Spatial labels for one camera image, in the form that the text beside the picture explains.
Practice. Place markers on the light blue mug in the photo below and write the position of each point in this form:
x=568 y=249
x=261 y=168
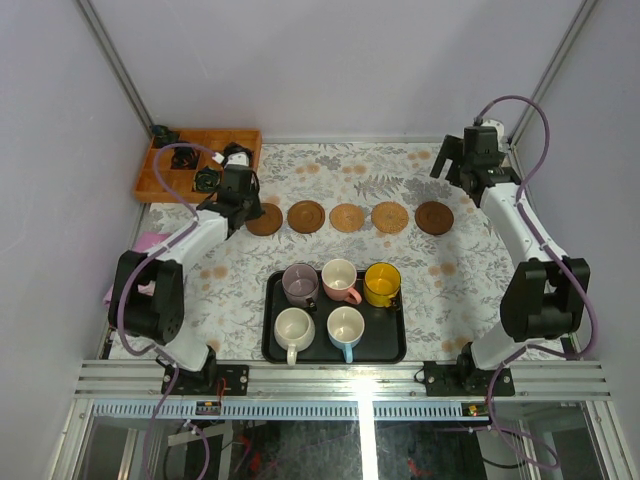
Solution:
x=345 y=327

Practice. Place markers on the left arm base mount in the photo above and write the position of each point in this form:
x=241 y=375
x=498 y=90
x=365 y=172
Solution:
x=214 y=379

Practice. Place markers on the floral tablecloth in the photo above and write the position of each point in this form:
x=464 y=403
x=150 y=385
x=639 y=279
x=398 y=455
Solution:
x=452 y=284

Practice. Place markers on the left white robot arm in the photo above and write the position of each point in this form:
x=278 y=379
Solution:
x=148 y=297

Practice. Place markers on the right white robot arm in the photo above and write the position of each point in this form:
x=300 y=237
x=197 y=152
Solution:
x=546 y=295

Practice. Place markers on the purple glass mug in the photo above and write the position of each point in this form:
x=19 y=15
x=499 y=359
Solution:
x=300 y=283

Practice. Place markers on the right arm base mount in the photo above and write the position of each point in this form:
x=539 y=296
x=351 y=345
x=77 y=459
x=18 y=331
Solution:
x=462 y=379

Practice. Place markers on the dark brown wooden coaster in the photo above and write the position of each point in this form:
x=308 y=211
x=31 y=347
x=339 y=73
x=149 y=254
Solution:
x=268 y=223

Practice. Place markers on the cream speckled mug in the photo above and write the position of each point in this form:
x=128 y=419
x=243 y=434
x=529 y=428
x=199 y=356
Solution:
x=294 y=331

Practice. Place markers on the pink ceramic mug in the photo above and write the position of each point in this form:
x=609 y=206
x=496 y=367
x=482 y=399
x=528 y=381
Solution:
x=338 y=279

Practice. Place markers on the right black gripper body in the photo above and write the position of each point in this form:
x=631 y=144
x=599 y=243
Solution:
x=464 y=167

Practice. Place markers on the black serving tray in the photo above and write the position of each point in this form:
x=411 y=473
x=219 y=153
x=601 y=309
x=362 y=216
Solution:
x=383 y=341

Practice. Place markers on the reddish brown wooden coaster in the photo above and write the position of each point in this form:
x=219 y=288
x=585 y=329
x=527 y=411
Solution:
x=434 y=218

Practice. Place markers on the light brown wooden coaster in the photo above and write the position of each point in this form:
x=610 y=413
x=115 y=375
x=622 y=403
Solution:
x=306 y=216

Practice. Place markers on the woven rattan coaster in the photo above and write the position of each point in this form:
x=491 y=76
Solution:
x=347 y=217
x=390 y=217

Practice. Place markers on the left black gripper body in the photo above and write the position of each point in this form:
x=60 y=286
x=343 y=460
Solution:
x=235 y=151

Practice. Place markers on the green black rolled item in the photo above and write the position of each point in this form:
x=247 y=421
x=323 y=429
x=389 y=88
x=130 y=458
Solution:
x=206 y=180

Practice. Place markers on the orange wooden divided box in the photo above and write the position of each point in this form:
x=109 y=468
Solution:
x=148 y=189

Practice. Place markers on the yellow glass mug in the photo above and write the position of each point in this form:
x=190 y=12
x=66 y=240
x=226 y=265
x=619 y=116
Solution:
x=382 y=285

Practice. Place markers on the pink printed cloth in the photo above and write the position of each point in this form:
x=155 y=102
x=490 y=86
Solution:
x=146 y=241

